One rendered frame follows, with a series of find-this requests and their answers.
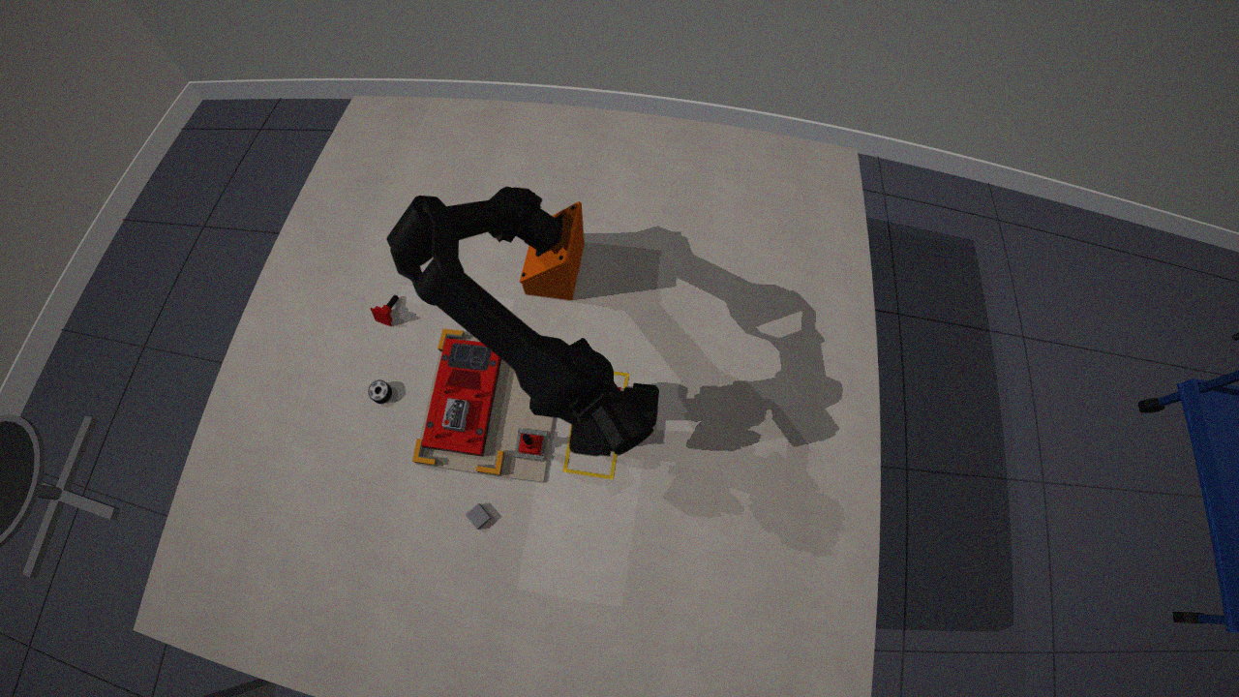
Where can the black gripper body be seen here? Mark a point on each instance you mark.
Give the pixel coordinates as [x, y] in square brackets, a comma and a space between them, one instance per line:
[645, 397]

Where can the black toy car tyre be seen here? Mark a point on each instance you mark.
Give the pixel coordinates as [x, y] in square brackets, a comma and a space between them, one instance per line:
[384, 395]

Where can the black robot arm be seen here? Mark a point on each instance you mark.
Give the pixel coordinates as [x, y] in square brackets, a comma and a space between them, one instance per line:
[552, 372]

